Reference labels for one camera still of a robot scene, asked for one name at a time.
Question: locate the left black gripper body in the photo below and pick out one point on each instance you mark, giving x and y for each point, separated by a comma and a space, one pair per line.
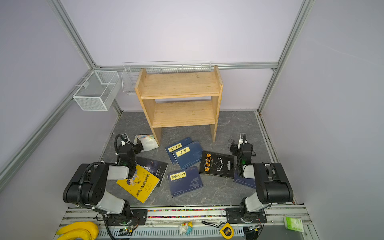
135, 147

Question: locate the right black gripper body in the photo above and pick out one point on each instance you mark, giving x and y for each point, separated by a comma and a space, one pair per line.
243, 145

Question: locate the black book gold title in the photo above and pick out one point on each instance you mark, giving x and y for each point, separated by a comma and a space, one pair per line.
219, 165

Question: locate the yellow cartoon cover book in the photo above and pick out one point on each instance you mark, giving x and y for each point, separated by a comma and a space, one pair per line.
141, 185

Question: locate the dark wolf cover book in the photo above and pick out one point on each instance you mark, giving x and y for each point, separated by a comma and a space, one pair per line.
157, 168

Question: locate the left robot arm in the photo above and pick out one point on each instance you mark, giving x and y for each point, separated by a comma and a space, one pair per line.
87, 187

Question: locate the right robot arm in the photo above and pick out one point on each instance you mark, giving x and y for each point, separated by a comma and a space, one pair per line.
271, 181

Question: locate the white tissue pack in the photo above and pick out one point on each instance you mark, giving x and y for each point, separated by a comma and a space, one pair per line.
148, 141

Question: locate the blue folder right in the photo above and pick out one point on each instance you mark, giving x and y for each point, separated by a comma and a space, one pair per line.
244, 181

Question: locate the blue folder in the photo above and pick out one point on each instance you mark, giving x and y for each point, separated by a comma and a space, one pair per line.
184, 181
244, 181
189, 155
176, 146

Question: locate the blue folder rear left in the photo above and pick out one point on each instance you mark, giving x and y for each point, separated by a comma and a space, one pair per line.
176, 146

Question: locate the blue folder centre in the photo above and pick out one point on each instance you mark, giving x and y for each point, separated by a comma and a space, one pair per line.
189, 155

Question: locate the blue folder front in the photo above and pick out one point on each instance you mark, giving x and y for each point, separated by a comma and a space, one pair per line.
184, 181

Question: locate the wooden two-tier shelf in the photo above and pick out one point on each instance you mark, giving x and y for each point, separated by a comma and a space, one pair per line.
180, 99

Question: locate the white mesh box basket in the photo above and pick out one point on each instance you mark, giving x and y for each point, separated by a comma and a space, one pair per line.
98, 91

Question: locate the yellow tape measure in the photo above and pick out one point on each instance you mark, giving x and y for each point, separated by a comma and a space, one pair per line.
227, 231

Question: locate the yellow banana toy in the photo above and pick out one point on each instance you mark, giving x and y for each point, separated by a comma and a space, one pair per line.
79, 230

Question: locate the green white small box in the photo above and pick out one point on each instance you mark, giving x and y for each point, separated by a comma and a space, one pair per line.
294, 224

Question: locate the small colourful toy figure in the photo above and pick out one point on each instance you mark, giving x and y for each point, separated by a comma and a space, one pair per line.
186, 228

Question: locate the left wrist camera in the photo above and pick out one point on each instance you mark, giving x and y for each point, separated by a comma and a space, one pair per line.
125, 139

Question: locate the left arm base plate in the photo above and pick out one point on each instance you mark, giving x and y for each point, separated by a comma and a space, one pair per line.
136, 217

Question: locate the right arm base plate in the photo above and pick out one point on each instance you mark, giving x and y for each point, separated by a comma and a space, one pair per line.
235, 215

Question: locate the aluminium rail with cable duct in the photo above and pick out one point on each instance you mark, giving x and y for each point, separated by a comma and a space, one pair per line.
196, 222

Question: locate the white wire rack basket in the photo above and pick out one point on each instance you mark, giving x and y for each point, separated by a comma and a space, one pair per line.
132, 70

